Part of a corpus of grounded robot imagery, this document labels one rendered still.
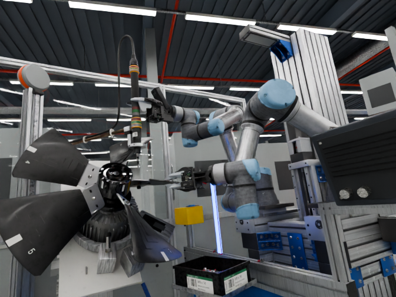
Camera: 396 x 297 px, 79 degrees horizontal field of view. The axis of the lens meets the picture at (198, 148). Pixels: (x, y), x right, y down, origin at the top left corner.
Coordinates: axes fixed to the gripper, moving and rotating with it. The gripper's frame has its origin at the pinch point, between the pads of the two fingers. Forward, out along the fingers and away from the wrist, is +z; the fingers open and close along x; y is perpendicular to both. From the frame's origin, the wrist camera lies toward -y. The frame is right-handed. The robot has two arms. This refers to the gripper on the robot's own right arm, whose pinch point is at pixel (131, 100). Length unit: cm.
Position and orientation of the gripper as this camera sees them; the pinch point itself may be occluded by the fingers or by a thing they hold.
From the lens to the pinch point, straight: 107.6
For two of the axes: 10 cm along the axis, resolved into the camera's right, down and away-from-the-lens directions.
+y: 0.9, 9.7, -2.3
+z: -7.7, -0.7, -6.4
